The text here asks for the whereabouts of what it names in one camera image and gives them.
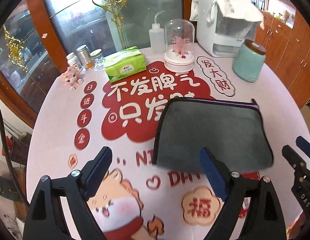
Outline purple grey microfibre towel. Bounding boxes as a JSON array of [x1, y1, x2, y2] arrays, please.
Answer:
[[152, 97, 274, 173]]

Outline teal ceramic jar brown lid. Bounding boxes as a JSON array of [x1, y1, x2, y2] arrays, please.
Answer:
[[232, 39, 266, 82]]

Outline pink block pig figurine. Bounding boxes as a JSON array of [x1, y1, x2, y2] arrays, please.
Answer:
[[59, 66, 83, 90]]

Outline white countertop appliance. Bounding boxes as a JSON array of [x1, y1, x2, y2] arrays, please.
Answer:
[[190, 0, 263, 57]]

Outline white pill bottle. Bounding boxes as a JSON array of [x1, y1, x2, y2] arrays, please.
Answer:
[[66, 53, 83, 72]]

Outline glass dome pink ornament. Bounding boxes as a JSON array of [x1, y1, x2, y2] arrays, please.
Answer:
[[164, 19, 195, 73]]

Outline metal tin with orange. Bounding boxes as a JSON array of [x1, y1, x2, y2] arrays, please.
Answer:
[[76, 44, 94, 70]]

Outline small clear glass jar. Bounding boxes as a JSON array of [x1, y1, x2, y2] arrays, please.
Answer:
[[90, 48, 104, 68]]

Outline glass sliding door gold ornament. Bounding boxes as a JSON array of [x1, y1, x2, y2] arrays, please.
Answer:
[[0, 0, 191, 127]]

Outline green tissue pack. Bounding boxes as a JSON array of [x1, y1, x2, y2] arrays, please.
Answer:
[[104, 46, 146, 83]]

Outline white squeeze wash bottle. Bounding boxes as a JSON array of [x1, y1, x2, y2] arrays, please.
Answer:
[[148, 10, 165, 54]]

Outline wooden cabinet wall unit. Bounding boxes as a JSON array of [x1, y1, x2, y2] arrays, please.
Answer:
[[255, 0, 310, 108]]

